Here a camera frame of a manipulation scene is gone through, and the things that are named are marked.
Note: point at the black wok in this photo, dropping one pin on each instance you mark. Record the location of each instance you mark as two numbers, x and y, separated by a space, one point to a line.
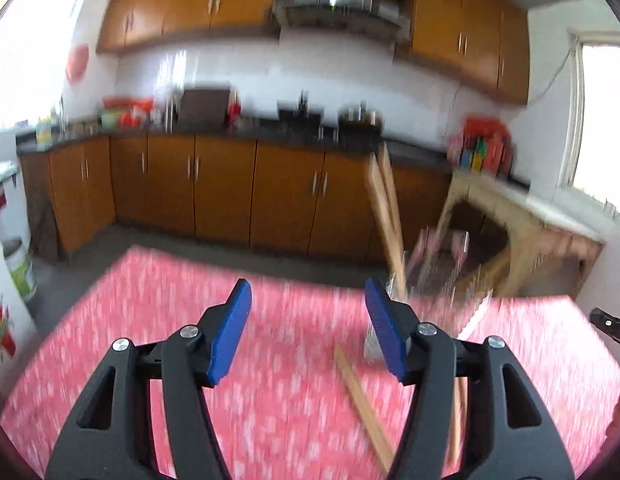
300 117

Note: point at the red plastic bag bundle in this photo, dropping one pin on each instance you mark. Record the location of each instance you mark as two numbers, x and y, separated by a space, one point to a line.
482 127

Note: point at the tiled side counter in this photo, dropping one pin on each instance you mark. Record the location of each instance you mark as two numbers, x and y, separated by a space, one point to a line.
2 190

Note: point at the wooden base cabinets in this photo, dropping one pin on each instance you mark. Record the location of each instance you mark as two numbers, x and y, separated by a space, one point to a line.
224 195

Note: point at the green plastic basin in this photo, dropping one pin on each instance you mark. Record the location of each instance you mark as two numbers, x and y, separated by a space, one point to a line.
110 119

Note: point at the crumpled red plastic bag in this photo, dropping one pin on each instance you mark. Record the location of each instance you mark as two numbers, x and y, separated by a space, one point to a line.
139 114

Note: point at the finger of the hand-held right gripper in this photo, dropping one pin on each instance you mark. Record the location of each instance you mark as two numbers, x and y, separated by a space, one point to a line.
615 332

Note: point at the cream wooden side table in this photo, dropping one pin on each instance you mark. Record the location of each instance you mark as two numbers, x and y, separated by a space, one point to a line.
540 230

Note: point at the red glass bottle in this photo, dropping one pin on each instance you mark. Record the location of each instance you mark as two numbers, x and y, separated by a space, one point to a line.
234 110

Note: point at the white plastic bucket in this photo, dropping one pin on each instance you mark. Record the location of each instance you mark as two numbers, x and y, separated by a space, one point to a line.
19 272

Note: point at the glass window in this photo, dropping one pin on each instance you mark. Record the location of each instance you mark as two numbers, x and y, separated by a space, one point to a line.
600 125
34 55

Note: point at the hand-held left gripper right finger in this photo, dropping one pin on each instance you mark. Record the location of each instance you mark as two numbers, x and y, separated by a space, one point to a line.
385 330

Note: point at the yellow detergent bottle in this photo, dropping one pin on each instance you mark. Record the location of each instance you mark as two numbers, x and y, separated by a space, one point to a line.
44 135

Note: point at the large red plastic bottle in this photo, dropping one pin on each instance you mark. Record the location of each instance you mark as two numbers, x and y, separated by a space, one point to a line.
502 155

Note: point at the red plastic basin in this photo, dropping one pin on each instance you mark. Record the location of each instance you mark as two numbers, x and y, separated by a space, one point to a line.
119 103

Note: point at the black kitchen countertop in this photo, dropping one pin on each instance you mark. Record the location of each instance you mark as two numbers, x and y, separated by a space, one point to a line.
290 136

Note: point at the red floral tablecloth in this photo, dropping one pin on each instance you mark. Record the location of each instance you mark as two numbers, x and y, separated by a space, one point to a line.
265 410

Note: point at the dark wooden cutting board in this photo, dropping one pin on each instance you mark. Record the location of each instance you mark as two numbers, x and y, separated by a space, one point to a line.
203 110

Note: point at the wok with metal lid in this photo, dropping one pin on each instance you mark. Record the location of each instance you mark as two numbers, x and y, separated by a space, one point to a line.
360 119

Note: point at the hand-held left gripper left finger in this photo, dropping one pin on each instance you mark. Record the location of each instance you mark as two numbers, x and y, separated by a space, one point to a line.
232 330

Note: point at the wooden wall cabinets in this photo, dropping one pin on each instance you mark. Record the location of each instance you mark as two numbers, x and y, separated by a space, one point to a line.
189 0

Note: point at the hanging red plastic bag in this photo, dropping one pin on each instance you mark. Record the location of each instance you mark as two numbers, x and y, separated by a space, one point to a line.
77 62

